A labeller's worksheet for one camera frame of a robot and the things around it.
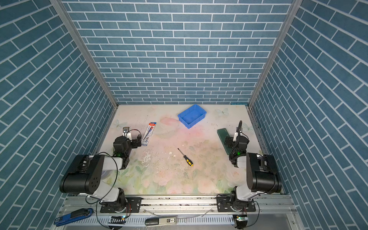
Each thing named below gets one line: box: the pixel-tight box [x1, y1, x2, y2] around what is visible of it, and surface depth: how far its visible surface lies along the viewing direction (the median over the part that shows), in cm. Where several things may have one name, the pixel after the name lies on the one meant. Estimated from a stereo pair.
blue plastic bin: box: [177, 104, 207, 129], surface depth 114 cm
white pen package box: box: [141, 122, 157, 147], surface depth 104 cm
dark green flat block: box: [217, 127, 233, 156], surface depth 104 cm
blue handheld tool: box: [53, 207, 94, 227], surface depth 69 cm
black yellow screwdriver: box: [177, 147, 195, 167], surface depth 90 cm
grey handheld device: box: [144, 217, 178, 226], surface depth 68 cm
